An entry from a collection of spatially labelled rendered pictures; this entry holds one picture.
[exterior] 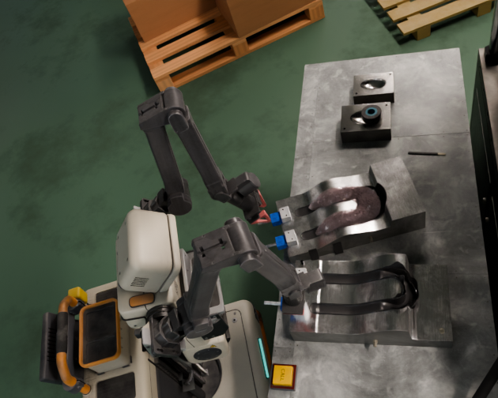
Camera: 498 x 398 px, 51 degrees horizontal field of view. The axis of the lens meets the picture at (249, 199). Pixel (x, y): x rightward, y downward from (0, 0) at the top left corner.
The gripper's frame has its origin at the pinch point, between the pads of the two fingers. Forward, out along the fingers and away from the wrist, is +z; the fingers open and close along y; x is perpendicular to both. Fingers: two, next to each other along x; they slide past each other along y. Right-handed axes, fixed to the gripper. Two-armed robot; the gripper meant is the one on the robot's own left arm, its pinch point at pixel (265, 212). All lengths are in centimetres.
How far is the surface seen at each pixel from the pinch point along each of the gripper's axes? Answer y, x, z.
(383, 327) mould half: -50, -19, 17
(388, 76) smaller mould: 59, -53, 42
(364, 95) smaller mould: 53, -41, 37
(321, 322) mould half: -40.6, -1.3, 12.6
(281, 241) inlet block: -5.3, 4.4, 12.1
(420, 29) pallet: 170, -71, 139
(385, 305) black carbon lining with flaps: -42, -21, 20
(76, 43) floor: 315, 163, 32
